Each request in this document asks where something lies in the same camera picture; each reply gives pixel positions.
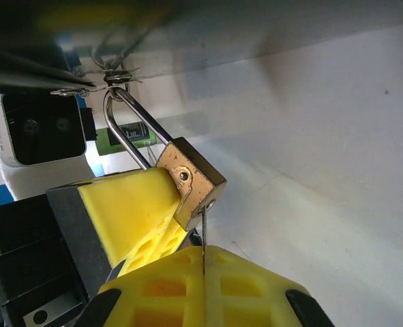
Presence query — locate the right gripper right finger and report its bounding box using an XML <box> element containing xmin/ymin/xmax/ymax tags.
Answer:
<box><xmin>205</xmin><ymin>245</ymin><xmax>335</xmax><ymax>327</ymax></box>

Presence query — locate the small brass padlock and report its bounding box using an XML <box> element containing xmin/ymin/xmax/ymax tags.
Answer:
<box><xmin>104</xmin><ymin>87</ymin><xmax>228</xmax><ymax>233</ymax></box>

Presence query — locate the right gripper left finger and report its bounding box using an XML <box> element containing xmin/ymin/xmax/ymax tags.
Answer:
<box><xmin>74</xmin><ymin>245</ymin><xmax>208</xmax><ymax>327</ymax></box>

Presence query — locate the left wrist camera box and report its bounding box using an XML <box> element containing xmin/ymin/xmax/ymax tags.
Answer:
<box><xmin>0</xmin><ymin>92</ymin><xmax>97</xmax><ymax>202</ymax></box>

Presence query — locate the green round container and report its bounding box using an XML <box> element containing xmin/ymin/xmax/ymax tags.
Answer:
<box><xmin>96</xmin><ymin>121</ymin><xmax>161</xmax><ymax>156</ymax></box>

